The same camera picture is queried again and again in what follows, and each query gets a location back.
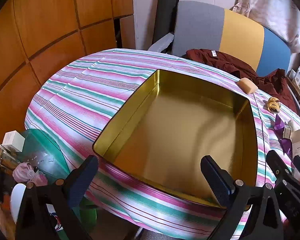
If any wooden wardrobe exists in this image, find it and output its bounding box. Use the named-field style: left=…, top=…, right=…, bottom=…
left=0, top=0, right=135, bottom=140

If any pink patterned curtain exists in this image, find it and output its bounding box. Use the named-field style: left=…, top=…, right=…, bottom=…
left=231, top=0, right=300, bottom=53

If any small green white box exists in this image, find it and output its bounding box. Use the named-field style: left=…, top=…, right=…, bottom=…
left=283, top=125, right=294, bottom=139

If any green glass side table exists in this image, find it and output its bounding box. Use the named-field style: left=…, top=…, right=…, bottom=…
left=15, top=129, right=98, bottom=232

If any black rolled mat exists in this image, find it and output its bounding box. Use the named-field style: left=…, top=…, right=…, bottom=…
left=152, top=0, right=180, bottom=47

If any pink green striped tablecloth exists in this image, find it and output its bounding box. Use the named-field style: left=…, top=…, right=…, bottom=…
left=24, top=48, right=300, bottom=238

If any beige sponge block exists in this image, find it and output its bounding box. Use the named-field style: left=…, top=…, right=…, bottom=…
left=237, top=77, right=259, bottom=95

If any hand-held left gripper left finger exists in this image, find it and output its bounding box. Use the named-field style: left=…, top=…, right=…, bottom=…
left=15, top=155, right=99, bottom=240

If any grey yellow blue chair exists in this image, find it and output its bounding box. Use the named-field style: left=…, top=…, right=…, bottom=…
left=147, top=1, right=300, bottom=115

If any purple ribbon bow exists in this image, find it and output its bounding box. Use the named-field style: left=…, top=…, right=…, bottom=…
left=273, top=115, right=294, bottom=158

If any yellow knitted sock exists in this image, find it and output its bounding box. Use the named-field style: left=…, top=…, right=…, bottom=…
left=266, top=97, right=281, bottom=113

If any white carton box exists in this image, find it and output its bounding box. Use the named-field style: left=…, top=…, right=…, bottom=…
left=291, top=129, right=300, bottom=160

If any wooden shelf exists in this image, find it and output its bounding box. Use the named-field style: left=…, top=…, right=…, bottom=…
left=287, top=77, right=300, bottom=110

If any white round bowl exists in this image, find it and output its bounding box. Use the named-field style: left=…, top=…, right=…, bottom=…
left=10, top=183, right=28, bottom=224

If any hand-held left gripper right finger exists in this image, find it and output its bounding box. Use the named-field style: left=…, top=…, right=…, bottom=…
left=200, top=155, right=285, bottom=240

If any maroon shirt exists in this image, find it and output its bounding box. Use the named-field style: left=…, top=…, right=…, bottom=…
left=185, top=48, right=297, bottom=110

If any pink plastic wrapped item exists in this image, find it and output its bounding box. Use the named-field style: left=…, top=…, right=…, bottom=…
left=13, top=162, right=48, bottom=187

